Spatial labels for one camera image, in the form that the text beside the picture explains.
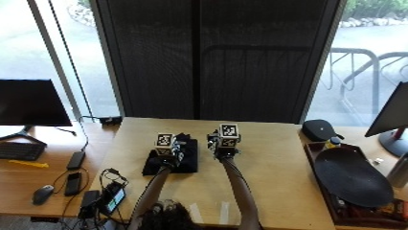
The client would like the person's left hand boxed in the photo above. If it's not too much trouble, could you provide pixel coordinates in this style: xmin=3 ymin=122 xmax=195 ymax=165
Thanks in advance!
xmin=157 ymin=133 xmax=190 ymax=170

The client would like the person's right hand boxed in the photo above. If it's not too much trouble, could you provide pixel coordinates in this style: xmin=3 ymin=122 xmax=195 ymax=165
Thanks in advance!
xmin=206 ymin=129 xmax=243 ymax=161

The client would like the white marker cube left glove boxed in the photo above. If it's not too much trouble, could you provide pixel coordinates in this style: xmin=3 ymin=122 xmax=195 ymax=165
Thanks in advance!
xmin=153 ymin=132 xmax=176 ymax=156

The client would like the white marker cube glove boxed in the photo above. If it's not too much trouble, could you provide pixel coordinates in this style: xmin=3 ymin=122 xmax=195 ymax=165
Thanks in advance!
xmin=218 ymin=123 xmax=241 ymax=149
xmin=153 ymin=132 xmax=176 ymax=156

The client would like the white marker cube right glove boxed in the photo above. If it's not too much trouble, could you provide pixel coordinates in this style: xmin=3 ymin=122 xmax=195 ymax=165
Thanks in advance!
xmin=218 ymin=123 xmax=241 ymax=149

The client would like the clear hair clip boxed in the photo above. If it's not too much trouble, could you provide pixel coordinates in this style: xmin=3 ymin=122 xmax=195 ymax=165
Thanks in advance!
xmin=150 ymin=198 xmax=178 ymax=215

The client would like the white tape strip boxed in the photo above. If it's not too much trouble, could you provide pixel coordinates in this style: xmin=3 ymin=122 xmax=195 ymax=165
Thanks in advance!
xmin=217 ymin=200 xmax=233 ymax=225
xmin=187 ymin=202 xmax=205 ymax=225

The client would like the smartphone with lit screen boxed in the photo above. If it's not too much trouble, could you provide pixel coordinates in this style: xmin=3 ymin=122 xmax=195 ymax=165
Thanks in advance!
xmin=101 ymin=181 xmax=128 ymax=216

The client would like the black power brick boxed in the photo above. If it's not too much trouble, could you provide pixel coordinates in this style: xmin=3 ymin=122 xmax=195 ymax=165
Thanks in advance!
xmin=65 ymin=150 xmax=86 ymax=171

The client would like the black oval case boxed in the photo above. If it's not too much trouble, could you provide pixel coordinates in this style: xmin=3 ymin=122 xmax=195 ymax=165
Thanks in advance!
xmin=300 ymin=119 xmax=346 ymax=143

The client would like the dark window blind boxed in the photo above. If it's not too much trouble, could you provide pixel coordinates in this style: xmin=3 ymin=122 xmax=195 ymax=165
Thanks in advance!
xmin=89 ymin=0 xmax=343 ymax=125

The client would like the black charger block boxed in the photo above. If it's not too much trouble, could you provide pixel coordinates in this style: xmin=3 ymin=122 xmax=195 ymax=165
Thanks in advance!
xmin=78 ymin=190 xmax=102 ymax=219

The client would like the black phone dark screen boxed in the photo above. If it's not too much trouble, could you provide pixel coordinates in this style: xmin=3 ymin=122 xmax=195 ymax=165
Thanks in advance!
xmin=63 ymin=172 xmax=82 ymax=197

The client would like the yellow bottle black cap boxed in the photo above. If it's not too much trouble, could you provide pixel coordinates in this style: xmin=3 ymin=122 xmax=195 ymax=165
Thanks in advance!
xmin=324 ymin=136 xmax=343 ymax=150

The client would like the dark wooden tray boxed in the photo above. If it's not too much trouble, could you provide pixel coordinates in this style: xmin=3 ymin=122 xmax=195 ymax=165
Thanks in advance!
xmin=303 ymin=141 xmax=408 ymax=230

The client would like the black oval plate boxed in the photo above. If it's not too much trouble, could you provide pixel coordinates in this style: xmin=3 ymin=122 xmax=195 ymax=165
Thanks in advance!
xmin=312 ymin=147 xmax=395 ymax=209

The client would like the black computer mouse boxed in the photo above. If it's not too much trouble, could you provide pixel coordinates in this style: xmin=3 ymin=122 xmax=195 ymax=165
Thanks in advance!
xmin=32 ymin=184 xmax=56 ymax=206

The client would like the yellow flat stick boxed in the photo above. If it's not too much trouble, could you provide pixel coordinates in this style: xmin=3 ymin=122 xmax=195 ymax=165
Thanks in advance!
xmin=8 ymin=159 xmax=51 ymax=170

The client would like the black keyboard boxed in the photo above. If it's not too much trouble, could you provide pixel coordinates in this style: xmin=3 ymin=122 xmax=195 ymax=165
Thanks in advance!
xmin=0 ymin=141 xmax=47 ymax=162

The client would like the black computer monitor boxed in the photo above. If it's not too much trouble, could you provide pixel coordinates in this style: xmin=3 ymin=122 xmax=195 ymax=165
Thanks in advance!
xmin=0 ymin=79 xmax=74 ymax=147

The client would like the grey metal bike rack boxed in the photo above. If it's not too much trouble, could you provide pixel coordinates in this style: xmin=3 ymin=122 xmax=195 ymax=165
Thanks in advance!
xmin=322 ymin=47 xmax=408 ymax=127

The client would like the monitor with grey stand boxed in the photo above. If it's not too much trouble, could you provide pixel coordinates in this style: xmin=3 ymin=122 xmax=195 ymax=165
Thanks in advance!
xmin=363 ymin=80 xmax=408 ymax=158

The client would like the silver metal bottle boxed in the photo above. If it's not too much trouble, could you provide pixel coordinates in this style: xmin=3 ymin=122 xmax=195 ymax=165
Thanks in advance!
xmin=385 ymin=151 xmax=408 ymax=190

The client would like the orange packet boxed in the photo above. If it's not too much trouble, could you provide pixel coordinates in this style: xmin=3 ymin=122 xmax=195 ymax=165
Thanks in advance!
xmin=375 ymin=198 xmax=408 ymax=222

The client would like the black looped cable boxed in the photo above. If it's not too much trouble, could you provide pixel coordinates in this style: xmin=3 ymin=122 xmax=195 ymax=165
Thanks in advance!
xmin=98 ymin=167 xmax=130 ymax=189

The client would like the black cable clamp box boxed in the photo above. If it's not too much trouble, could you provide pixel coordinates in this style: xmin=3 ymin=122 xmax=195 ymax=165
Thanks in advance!
xmin=97 ymin=116 xmax=124 ymax=127

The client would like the black cable of power brick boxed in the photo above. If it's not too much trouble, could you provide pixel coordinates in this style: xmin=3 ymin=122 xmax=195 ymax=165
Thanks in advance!
xmin=78 ymin=114 xmax=102 ymax=153

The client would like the thin black cable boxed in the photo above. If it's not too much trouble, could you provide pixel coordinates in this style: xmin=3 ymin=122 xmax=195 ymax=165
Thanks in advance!
xmin=51 ymin=167 xmax=92 ymax=207

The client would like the black blind cord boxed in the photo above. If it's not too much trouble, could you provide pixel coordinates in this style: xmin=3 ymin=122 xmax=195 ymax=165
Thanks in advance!
xmin=47 ymin=0 xmax=96 ymax=119

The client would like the grey window frame post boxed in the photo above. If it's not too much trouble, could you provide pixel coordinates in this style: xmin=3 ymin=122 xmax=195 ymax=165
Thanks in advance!
xmin=25 ymin=0 xmax=82 ymax=120

